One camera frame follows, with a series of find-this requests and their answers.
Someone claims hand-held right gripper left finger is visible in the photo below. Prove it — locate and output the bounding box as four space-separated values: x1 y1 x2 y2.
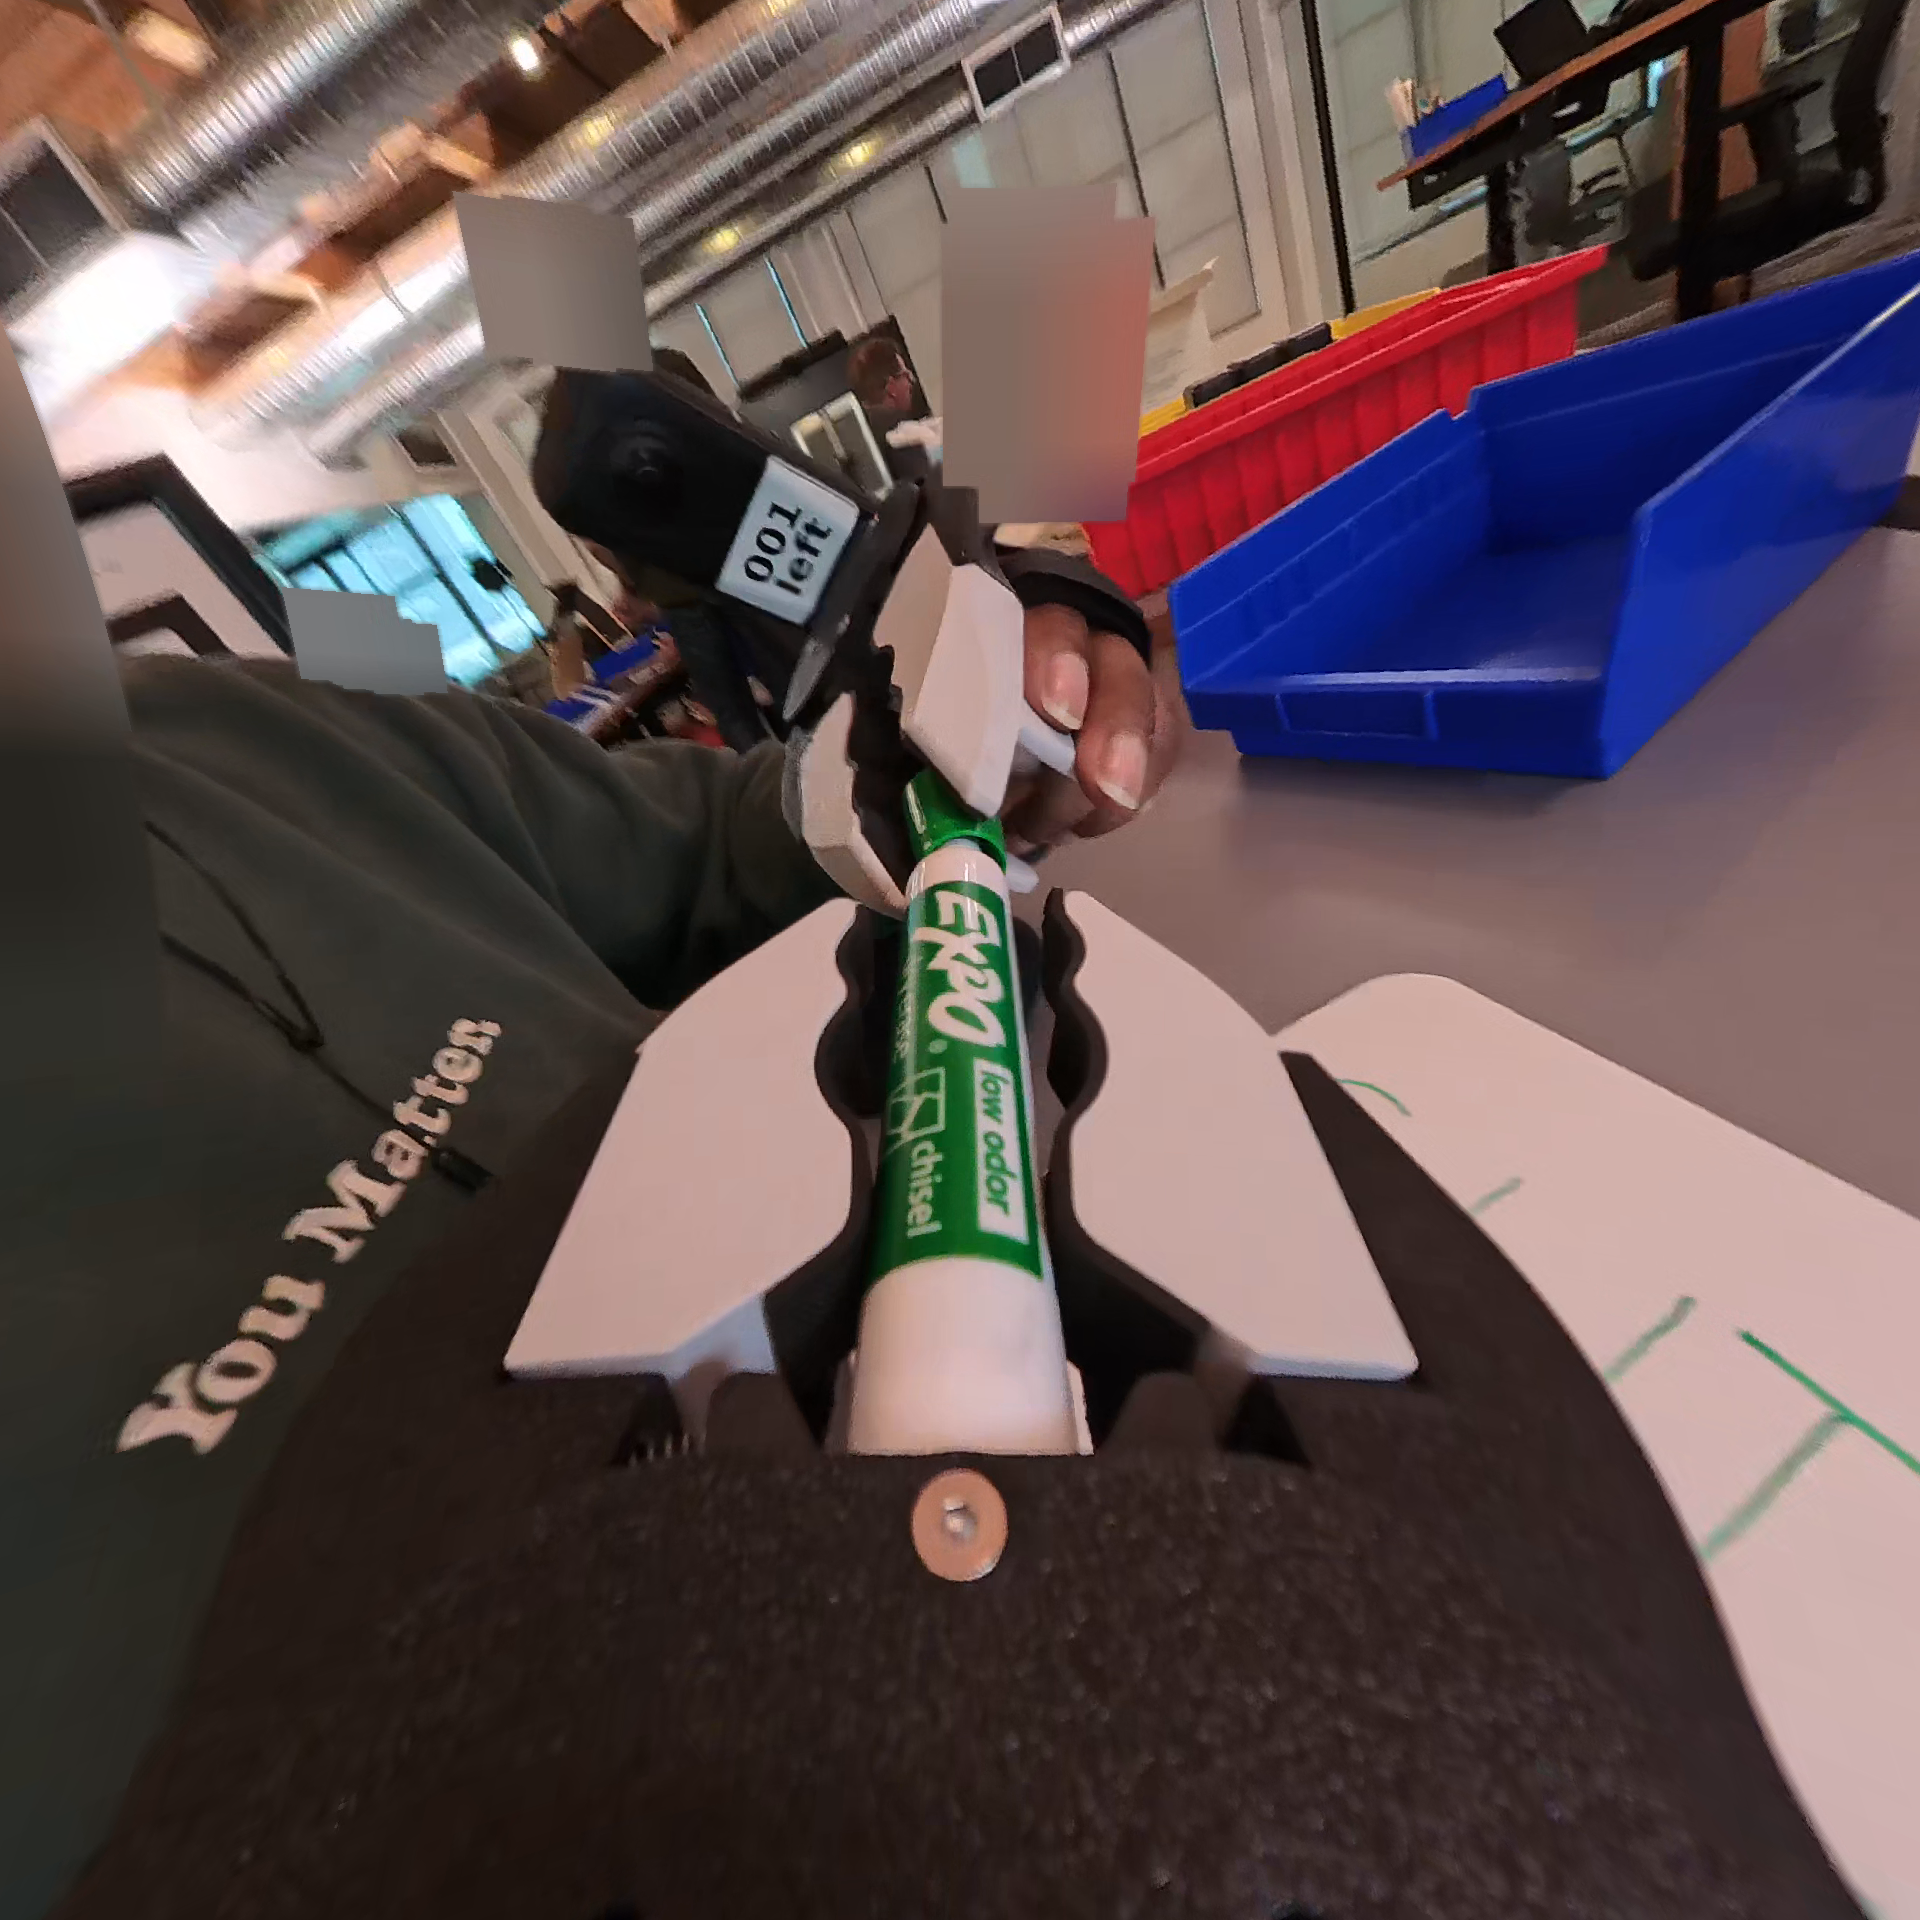
505 899 878 1426

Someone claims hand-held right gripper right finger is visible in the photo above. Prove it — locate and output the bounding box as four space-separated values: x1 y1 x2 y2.
1037 892 1422 1432

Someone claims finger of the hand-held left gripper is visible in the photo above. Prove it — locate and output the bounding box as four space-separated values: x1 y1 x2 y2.
913 565 1079 816
787 724 914 921

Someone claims green marker cap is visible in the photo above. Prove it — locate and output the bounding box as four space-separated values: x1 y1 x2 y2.
902 767 1014 881

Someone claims green dry-erase marker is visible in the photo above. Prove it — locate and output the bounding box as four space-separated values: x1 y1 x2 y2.
843 848 1079 1460

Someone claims white whiteboard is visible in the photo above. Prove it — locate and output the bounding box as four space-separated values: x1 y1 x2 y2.
1274 973 1920 1920

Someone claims blue plastic bin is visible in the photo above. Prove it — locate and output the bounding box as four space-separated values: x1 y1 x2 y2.
1169 255 1920 784

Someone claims person's left forearm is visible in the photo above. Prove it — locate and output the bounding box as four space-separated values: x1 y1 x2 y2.
122 657 849 1010

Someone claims person's left hand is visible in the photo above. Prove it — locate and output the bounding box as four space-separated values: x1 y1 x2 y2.
1005 592 1185 873

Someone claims red plastic bin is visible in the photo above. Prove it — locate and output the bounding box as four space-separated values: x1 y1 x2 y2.
1085 247 1617 607

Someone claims wooden office table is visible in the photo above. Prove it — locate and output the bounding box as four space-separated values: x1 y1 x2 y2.
1379 0 1920 320

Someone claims silver ceiling duct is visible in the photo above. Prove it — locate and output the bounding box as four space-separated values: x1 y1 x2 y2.
0 0 1178 452

